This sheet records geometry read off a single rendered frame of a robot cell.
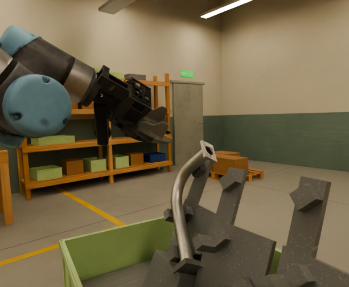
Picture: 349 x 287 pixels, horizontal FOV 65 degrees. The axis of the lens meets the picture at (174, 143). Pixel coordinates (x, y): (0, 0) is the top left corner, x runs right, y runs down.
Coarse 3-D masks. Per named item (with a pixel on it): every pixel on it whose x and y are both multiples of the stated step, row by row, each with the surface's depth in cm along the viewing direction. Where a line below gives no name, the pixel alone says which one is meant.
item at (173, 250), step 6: (168, 210) 70; (186, 210) 69; (168, 216) 68; (186, 216) 69; (174, 246) 63; (192, 246) 62; (174, 252) 61; (192, 252) 62; (198, 252) 61; (174, 258) 61
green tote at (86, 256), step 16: (128, 224) 77; (144, 224) 79; (160, 224) 81; (64, 240) 68; (80, 240) 70; (96, 240) 72; (112, 240) 74; (128, 240) 76; (144, 240) 79; (160, 240) 82; (64, 256) 60; (80, 256) 70; (96, 256) 72; (112, 256) 74; (128, 256) 77; (144, 256) 79; (64, 272) 64; (80, 272) 70; (96, 272) 73; (272, 272) 62
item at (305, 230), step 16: (304, 192) 42; (320, 192) 42; (304, 208) 42; (320, 208) 42; (304, 224) 43; (320, 224) 41; (288, 240) 44; (304, 240) 42; (288, 256) 44; (304, 256) 42; (320, 272) 39; (336, 272) 38
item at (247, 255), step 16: (224, 176) 59; (240, 176) 58; (224, 192) 60; (240, 192) 58; (224, 208) 59; (224, 224) 57; (240, 240) 53; (256, 240) 51; (272, 240) 49; (208, 256) 58; (224, 256) 55; (240, 256) 52; (256, 256) 50; (272, 256) 49; (208, 272) 56; (224, 272) 54; (240, 272) 51; (256, 272) 49
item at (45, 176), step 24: (120, 72) 533; (168, 96) 610; (168, 120) 614; (24, 144) 430; (48, 144) 457; (72, 144) 476; (96, 144) 503; (168, 144) 619; (24, 168) 432; (48, 168) 499; (72, 168) 489; (96, 168) 516; (120, 168) 544; (144, 168) 574; (168, 168) 626; (24, 192) 473
